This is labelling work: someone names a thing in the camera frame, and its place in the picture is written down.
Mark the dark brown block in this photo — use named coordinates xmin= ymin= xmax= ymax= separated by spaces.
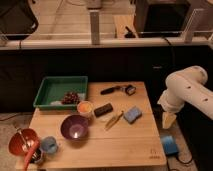
xmin=94 ymin=103 xmax=113 ymax=117

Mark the yellow banana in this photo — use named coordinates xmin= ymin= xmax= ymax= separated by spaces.
xmin=105 ymin=111 xmax=124 ymax=130

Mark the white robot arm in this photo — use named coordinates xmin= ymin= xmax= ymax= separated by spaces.
xmin=158 ymin=66 xmax=213 ymax=129

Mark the red handled utensil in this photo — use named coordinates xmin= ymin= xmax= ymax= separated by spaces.
xmin=23 ymin=140 xmax=40 ymax=171

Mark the red bowl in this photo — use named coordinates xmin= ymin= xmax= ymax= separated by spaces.
xmin=8 ymin=128 xmax=38 ymax=156

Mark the black handled brush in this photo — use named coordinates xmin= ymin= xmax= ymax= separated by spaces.
xmin=100 ymin=84 xmax=136 ymax=96

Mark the purple bowl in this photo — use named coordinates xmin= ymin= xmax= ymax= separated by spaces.
xmin=60 ymin=115 xmax=89 ymax=140

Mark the small metal cup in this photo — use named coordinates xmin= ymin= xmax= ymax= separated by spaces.
xmin=30 ymin=149 xmax=44 ymax=164

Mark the orange cup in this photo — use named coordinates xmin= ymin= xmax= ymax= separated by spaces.
xmin=77 ymin=101 xmax=93 ymax=118

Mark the green plastic tray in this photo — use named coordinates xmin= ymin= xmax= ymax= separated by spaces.
xmin=33 ymin=76 xmax=88 ymax=110

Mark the light blue cup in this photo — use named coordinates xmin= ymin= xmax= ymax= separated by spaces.
xmin=40 ymin=136 xmax=58 ymax=154

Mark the bunch of dark grapes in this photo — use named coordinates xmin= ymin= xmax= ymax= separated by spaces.
xmin=62 ymin=92 xmax=80 ymax=104

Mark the blue object on floor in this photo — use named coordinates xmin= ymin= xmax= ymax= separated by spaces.
xmin=161 ymin=136 xmax=179 ymax=156

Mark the blue sponge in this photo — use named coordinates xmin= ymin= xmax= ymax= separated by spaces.
xmin=124 ymin=106 xmax=142 ymax=124

